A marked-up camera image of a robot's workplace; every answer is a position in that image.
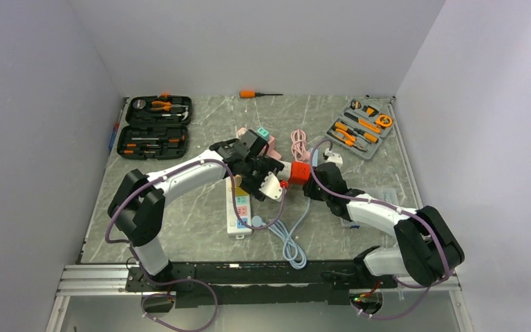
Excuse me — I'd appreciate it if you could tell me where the pink coiled cable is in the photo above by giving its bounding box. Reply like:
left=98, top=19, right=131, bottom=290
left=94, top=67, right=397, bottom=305
left=290, top=129, right=313, bottom=162

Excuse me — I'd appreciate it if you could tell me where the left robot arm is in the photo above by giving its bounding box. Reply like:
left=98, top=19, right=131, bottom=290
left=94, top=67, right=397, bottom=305
left=107, top=129, right=286, bottom=291

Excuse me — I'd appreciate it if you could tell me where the blue red pen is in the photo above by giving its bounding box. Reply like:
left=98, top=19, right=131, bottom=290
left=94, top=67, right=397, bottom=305
left=108, top=97, right=128, bottom=152

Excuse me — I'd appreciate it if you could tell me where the grey tool case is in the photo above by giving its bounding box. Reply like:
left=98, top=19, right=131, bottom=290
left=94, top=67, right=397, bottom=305
left=325, top=98, right=395, bottom=160

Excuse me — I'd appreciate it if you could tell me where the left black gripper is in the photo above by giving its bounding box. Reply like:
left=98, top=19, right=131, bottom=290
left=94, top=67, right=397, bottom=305
left=239, top=154, right=283, bottom=201

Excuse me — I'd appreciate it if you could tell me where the light blue round plug cable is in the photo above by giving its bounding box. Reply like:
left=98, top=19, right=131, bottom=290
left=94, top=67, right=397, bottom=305
left=252, top=196, right=313, bottom=270

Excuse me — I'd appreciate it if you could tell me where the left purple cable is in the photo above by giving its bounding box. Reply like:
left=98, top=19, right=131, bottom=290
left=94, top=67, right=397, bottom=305
left=105, top=158, right=289, bottom=332

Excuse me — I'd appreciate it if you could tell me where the black tool case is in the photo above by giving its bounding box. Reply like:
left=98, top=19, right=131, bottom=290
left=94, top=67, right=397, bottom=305
left=116, top=93, right=194, bottom=160

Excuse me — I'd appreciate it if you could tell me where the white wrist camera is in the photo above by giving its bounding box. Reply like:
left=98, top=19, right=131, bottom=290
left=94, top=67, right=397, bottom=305
left=259, top=172, right=283, bottom=202
left=324, top=152, right=343, bottom=168

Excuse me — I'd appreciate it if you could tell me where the orange handled screwdriver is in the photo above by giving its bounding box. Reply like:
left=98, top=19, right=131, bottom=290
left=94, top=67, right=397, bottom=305
left=239, top=91, right=282, bottom=99

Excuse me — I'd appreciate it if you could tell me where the clear screw box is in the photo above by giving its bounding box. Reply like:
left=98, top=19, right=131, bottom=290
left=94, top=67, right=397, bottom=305
left=340, top=187, right=400, bottom=232

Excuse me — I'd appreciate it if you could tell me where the teal cube adapter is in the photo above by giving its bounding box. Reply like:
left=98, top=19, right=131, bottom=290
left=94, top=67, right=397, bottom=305
left=257, top=127, right=270, bottom=141

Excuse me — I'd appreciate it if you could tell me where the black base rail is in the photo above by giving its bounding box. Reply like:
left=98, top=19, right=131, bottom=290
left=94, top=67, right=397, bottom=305
left=124, top=260, right=397, bottom=308

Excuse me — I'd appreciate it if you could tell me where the white cube adapter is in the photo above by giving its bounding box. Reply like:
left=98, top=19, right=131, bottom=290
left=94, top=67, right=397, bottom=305
left=277, top=161, right=292, bottom=181

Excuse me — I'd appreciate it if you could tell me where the white power strip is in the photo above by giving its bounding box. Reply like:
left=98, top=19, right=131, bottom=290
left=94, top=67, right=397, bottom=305
left=225, top=179, right=252, bottom=239

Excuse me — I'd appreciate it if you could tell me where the red cube adapter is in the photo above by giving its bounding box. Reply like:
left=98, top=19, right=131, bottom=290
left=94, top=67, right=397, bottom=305
left=288, top=161, right=310, bottom=186

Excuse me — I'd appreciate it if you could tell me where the pink power strip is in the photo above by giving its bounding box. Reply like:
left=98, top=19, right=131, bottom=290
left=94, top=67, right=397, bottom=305
left=262, top=133, right=281, bottom=160

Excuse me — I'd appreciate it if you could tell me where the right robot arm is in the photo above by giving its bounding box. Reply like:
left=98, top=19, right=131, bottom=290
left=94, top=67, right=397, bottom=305
left=303, top=163, right=465, bottom=287

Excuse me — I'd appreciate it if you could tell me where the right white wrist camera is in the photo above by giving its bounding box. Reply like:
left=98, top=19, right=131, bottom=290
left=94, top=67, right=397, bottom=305
left=324, top=152, right=343, bottom=168

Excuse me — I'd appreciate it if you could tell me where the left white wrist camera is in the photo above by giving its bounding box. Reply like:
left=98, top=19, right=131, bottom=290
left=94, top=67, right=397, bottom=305
left=259, top=172, right=283, bottom=202

